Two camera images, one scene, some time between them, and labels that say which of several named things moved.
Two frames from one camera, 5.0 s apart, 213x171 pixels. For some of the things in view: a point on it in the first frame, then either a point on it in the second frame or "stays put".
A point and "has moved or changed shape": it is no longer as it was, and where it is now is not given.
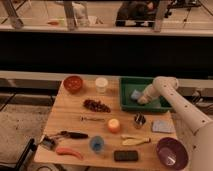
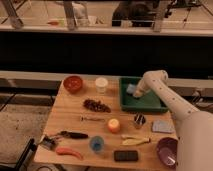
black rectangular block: x=125 y=155 stays put
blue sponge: x=135 y=94 has moved or changed shape
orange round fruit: x=113 y=125 stays put
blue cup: x=96 y=143 stays put
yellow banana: x=133 y=141 stays put
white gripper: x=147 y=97 → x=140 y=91
